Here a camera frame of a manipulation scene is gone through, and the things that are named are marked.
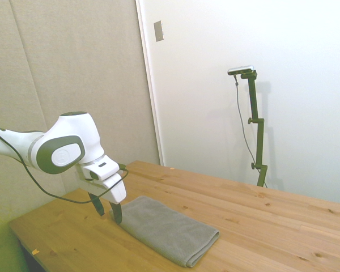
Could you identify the orange tape scrap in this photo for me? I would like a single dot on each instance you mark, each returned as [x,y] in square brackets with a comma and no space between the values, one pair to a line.
[35,251]

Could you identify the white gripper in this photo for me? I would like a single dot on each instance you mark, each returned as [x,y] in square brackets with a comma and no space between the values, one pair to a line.
[116,191]

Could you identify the grey wall plate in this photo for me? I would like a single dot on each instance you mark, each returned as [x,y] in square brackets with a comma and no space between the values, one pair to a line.
[158,31]

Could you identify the grey towel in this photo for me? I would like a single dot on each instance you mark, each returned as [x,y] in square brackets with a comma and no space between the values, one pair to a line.
[164,229]

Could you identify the silver exterior camera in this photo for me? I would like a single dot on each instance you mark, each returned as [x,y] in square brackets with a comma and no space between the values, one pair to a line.
[241,69]

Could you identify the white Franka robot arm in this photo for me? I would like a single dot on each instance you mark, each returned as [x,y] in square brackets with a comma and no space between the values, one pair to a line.
[17,141]

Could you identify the white door frame trim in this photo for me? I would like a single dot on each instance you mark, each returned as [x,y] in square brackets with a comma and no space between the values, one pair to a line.
[151,90]

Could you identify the black camera stand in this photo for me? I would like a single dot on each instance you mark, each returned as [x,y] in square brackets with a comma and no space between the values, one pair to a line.
[259,136]

